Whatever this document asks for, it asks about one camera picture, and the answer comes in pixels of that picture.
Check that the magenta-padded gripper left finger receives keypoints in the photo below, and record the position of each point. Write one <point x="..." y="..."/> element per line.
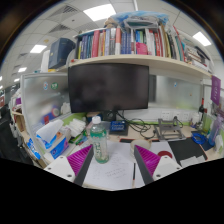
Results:
<point x="60" y="166"/>

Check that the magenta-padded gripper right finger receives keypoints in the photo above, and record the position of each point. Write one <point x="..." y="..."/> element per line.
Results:
<point x="165" y="166"/>

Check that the green-labelled plastic drink bottle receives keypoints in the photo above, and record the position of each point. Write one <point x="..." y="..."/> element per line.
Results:
<point x="99" y="145"/>

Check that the translucent purple water bottle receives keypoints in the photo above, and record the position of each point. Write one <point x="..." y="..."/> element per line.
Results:
<point x="214" y="131"/>

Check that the blue tissue box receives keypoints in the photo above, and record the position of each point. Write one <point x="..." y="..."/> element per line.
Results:
<point x="58" y="146"/>

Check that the black desk mat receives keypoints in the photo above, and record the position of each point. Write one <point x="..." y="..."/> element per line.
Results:
<point x="186" y="149"/>

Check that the thin dark pen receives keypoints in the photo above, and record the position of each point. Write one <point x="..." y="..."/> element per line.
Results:
<point x="134" y="175"/>

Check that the grey metal laptop stand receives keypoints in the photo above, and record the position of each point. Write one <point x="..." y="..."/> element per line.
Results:
<point x="168" y="129"/>

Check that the white handwritten paper sheet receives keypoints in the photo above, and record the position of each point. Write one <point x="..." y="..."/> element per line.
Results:
<point x="113" y="171"/>

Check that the small blue box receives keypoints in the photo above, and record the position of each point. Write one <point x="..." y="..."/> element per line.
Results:
<point x="118" y="126"/>

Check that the dark wine bottle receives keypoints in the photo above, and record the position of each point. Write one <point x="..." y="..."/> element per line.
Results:
<point x="201" y="111"/>

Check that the frosted glass partition panel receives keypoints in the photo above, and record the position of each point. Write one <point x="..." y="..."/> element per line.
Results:
<point x="36" y="100"/>
<point x="176" y="93"/>

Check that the purple hanging banner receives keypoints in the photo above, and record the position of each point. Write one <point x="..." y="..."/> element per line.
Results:
<point x="216" y="90"/>

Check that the black computer monitor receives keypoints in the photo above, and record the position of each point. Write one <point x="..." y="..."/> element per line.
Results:
<point x="108" y="87"/>

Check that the wooden shelf with books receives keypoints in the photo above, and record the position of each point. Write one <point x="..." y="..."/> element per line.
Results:
<point x="133" y="46"/>

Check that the ceiling light panels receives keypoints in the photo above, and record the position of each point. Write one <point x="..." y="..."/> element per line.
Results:
<point x="99" y="11"/>

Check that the white wall socket row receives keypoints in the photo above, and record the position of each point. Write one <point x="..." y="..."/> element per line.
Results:
<point x="175" y="115"/>

